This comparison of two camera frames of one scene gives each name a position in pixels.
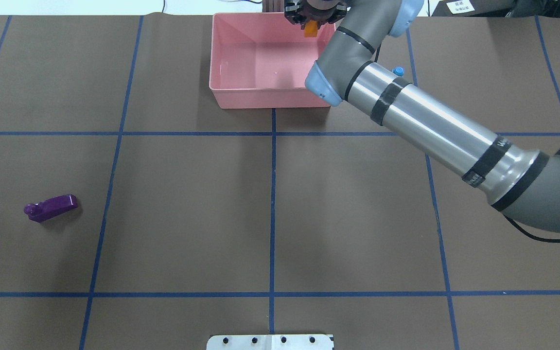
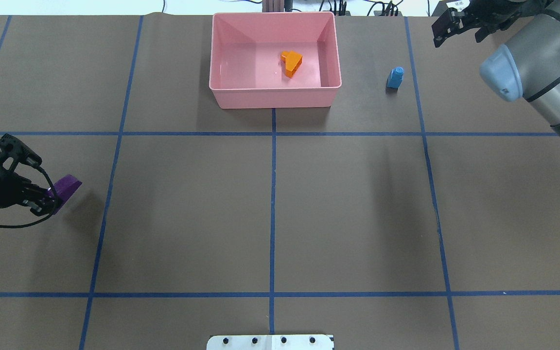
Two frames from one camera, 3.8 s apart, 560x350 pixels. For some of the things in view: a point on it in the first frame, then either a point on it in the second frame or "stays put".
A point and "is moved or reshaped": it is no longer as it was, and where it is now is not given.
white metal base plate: (269, 342) stays put
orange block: (310, 29) -> (292, 61)
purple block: (42, 211) is moved or reshaped
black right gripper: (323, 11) -> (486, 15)
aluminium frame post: (273, 6) stays put
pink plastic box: (261, 60) stays put
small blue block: (399, 71) stays put
